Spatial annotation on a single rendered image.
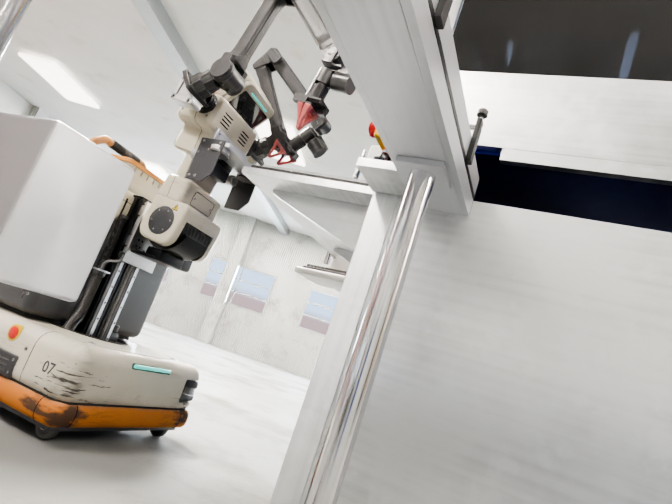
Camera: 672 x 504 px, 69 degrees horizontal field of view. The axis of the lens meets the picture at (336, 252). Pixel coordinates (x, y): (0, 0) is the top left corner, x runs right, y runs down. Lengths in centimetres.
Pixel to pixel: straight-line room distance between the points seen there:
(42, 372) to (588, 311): 140
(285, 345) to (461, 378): 1089
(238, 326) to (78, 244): 1173
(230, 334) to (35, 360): 1060
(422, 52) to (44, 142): 44
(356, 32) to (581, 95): 68
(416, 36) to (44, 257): 46
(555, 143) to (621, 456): 62
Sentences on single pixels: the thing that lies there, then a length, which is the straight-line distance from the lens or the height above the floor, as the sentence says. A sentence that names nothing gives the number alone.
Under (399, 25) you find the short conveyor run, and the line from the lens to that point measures 64.
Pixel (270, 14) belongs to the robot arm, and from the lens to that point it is 188.
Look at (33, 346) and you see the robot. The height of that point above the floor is 23.
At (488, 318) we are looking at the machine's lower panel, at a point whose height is 64.
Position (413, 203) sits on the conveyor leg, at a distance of 89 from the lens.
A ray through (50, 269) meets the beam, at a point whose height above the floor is 45.
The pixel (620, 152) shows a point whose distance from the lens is 117.
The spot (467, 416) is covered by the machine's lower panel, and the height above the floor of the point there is 44.
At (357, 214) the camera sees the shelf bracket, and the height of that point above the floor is 83.
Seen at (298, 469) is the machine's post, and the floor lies 23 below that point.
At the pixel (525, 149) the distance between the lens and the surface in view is 116.
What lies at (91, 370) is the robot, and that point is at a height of 22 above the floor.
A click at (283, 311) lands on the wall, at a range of 1193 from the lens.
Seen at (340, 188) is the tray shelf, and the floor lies 86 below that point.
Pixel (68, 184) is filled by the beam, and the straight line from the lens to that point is 42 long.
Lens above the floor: 45
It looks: 13 degrees up
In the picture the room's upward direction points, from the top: 19 degrees clockwise
